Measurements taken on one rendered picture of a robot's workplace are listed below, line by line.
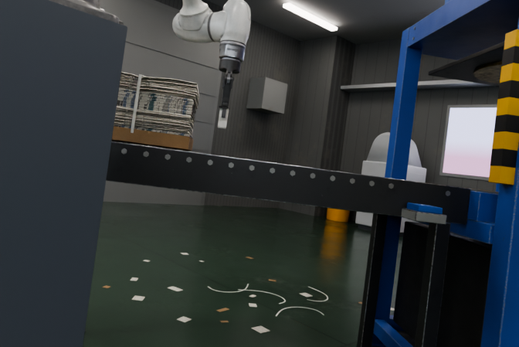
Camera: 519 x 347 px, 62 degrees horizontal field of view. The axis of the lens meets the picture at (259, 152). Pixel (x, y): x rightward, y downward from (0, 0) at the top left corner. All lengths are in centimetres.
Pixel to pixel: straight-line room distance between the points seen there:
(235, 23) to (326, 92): 661
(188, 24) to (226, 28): 14
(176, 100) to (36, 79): 78
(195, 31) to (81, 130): 89
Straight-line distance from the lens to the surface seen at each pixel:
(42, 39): 77
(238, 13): 154
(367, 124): 815
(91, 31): 80
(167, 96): 149
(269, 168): 136
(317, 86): 824
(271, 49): 825
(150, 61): 668
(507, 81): 148
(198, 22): 158
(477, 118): 726
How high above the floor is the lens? 79
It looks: 2 degrees up
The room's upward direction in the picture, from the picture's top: 7 degrees clockwise
